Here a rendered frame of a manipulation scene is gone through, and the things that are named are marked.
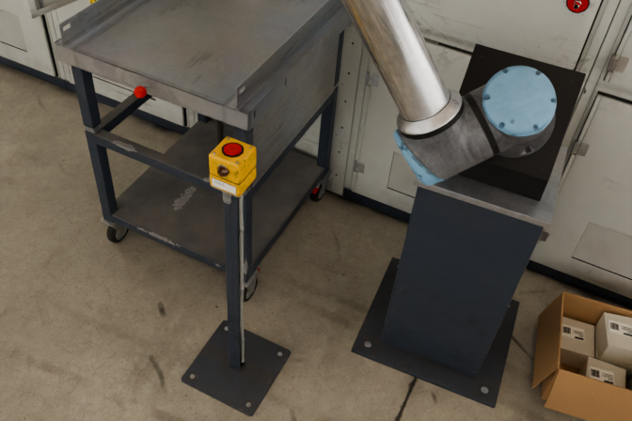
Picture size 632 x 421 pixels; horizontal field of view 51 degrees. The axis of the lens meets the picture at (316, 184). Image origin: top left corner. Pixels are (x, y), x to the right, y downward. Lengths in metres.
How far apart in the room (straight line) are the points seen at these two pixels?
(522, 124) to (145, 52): 1.04
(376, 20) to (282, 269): 1.33
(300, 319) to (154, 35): 1.03
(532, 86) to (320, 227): 1.32
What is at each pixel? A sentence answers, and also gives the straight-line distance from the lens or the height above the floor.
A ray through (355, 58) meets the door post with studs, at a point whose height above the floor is 0.65.
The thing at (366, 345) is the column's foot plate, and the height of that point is 0.02.
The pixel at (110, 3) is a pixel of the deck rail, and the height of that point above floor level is 0.88.
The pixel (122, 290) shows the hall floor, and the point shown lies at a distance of 2.41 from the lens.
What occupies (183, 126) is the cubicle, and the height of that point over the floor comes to 0.05.
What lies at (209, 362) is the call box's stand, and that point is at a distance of 2.20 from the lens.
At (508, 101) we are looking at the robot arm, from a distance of 1.45.
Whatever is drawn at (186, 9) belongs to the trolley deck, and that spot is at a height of 0.85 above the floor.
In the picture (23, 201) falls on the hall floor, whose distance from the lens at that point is 2.80.
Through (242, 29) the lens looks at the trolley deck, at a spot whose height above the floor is 0.85.
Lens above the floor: 1.88
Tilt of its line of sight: 43 degrees down
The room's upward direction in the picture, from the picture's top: 6 degrees clockwise
